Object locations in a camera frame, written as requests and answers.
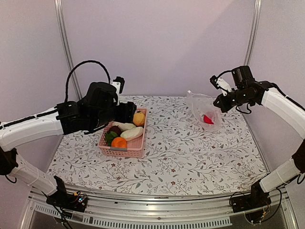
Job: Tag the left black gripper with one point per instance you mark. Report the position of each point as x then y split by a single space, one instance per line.
127 112

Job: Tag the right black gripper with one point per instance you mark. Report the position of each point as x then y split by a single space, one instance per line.
224 106

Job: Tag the dark maroon toy beet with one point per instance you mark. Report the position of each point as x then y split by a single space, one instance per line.
116 130

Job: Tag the clear zip top bag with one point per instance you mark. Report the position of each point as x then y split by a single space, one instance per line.
200 105

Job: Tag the white toy radish with leaves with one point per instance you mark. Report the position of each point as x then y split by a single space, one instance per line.
128 135

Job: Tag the red toy apple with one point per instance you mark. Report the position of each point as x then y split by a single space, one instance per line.
208 119

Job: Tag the orange toy tangerine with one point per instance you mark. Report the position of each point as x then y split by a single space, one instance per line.
119 142

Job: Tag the pink perforated plastic basket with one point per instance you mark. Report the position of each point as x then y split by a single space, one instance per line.
134 147

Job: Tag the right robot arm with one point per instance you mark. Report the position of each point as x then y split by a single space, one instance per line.
239 87

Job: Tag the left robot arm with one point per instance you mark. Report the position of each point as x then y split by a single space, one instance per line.
93 112

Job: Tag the white toy cabbage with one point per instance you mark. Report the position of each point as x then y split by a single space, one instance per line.
124 126

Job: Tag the yellow toy pear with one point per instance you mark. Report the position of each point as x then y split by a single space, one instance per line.
139 118

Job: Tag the floral patterned table mat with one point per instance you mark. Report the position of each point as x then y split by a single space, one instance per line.
179 156

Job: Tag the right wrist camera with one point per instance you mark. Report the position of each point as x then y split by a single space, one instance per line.
220 83

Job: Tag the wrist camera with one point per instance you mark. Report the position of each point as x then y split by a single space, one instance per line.
118 83
220 83

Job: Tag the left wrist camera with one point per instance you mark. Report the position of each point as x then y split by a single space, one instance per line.
118 83

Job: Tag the left aluminium frame post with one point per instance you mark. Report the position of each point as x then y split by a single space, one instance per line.
66 47

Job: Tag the aluminium frame post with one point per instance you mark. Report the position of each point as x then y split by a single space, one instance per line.
66 47
253 31

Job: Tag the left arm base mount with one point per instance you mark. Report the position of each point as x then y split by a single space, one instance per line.
75 202

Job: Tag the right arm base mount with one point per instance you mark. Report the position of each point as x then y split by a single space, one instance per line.
241 202

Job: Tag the right aluminium frame post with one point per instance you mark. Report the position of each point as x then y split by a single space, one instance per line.
253 31

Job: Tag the front aluminium rail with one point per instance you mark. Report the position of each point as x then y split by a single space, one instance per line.
115 210

